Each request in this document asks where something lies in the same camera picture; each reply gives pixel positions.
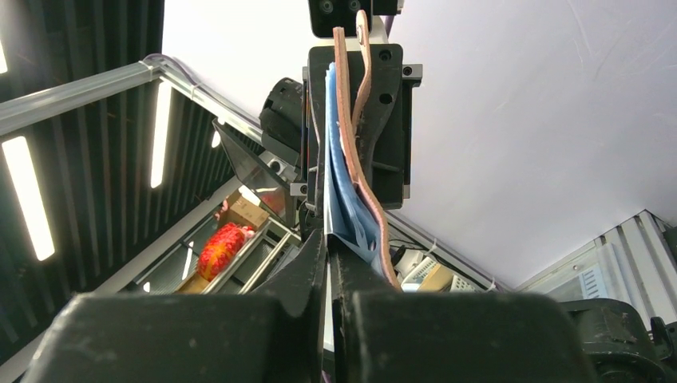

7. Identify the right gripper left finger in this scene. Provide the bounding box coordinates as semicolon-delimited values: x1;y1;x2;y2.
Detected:
23;230;327;382

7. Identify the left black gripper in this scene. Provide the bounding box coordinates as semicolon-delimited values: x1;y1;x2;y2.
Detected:
259;44;422;217

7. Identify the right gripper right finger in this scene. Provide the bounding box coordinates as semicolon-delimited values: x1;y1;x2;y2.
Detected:
329;248;597;382

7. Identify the tan leather card holder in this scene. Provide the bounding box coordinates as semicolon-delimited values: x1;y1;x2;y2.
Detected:
333;10;401;291

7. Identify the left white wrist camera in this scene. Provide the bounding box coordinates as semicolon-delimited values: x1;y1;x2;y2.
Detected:
307;0;404;38

